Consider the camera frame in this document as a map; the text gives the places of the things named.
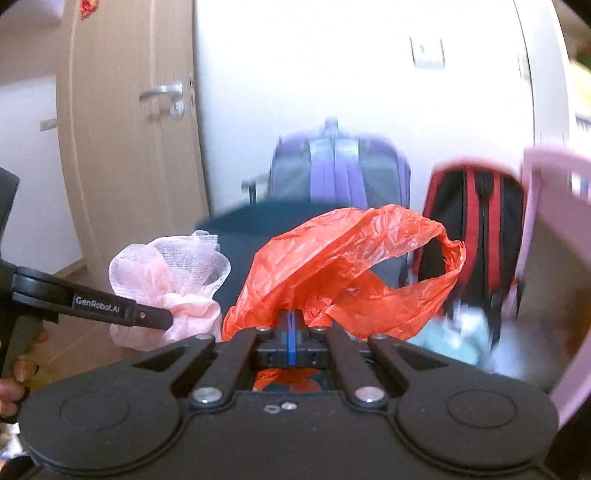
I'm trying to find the purple grey backpack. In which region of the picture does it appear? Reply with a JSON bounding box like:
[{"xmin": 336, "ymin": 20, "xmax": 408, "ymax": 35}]
[{"xmin": 267, "ymin": 119, "xmax": 411, "ymax": 210}]

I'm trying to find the red black backpack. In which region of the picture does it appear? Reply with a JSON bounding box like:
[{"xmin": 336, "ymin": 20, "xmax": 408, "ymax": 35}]
[{"xmin": 423, "ymin": 161, "xmax": 526, "ymax": 344}]

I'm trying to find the person's left hand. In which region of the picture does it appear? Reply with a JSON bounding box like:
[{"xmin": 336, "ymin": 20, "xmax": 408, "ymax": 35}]
[{"xmin": 0, "ymin": 327, "xmax": 49, "ymax": 423}]

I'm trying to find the red door ornament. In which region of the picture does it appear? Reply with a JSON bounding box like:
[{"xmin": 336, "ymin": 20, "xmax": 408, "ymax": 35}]
[{"xmin": 79, "ymin": 0, "xmax": 99, "ymax": 19}]

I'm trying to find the silver door handle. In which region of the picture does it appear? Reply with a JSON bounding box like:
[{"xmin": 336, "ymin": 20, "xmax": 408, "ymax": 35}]
[{"xmin": 138, "ymin": 81, "xmax": 184, "ymax": 120}]

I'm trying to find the pink desk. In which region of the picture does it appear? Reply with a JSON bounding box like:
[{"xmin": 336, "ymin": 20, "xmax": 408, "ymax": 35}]
[{"xmin": 517, "ymin": 147, "xmax": 590, "ymax": 427}]

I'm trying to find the wall switch plate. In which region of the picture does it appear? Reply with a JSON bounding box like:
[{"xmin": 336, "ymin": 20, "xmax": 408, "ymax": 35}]
[{"xmin": 410, "ymin": 36, "xmax": 445, "ymax": 68}]

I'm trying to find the wooden door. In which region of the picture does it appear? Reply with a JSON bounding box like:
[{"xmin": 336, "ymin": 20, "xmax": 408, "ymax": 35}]
[{"xmin": 56, "ymin": 1, "xmax": 208, "ymax": 289}]

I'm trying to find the pink mesh cloth wad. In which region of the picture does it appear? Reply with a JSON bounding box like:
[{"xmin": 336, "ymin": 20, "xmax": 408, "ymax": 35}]
[{"xmin": 108, "ymin": 230, "xmax": 231, "ymax": 351}]

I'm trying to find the teal white zigzag blanket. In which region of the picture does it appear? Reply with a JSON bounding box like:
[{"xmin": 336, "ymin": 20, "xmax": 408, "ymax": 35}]
[{"xmin": 409, "ymin": 301, "xmax": 516, "ymax": 371}]

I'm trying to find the teal plastic trash bin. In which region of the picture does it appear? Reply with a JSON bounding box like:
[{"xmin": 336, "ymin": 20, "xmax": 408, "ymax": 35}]
[{"xmin": 223, "ymin": 205, "xmax": 410, "ymax": 335}]

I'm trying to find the red plastic bag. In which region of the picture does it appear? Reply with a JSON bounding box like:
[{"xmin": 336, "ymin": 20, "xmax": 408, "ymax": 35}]
[{"xmin": 221, "ymin": 204, "xmax": 467, "ymax": 393}]

